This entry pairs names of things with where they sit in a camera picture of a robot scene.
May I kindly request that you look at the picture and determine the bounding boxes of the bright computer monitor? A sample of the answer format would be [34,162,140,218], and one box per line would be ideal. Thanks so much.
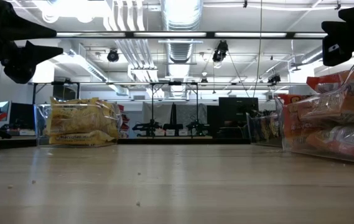
[0,101,11,118]

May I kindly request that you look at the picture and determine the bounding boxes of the clear plastic bin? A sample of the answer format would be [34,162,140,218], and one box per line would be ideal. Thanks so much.
[274,55,354,166]
[245,107,285,147]
[33,103,122,148]

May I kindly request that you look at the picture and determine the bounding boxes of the black ceiling-hung camera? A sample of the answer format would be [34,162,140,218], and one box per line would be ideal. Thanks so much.
[212,40,229,63]
[267,73,282,85]
[106,49,120,63]

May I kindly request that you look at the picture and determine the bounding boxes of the black background robot arms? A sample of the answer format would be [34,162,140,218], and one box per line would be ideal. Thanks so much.
[132,102,210,138]

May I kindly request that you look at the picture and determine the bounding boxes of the black Maruchan noodle pack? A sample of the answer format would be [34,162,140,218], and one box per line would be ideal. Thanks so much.
[251,113,282,142]

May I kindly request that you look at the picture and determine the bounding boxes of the black background screen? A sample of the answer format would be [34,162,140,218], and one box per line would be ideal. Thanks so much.
[217,96,259,138]

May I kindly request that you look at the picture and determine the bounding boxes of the black background gantry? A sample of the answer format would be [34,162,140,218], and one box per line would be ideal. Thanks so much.
[27,80,308,105]

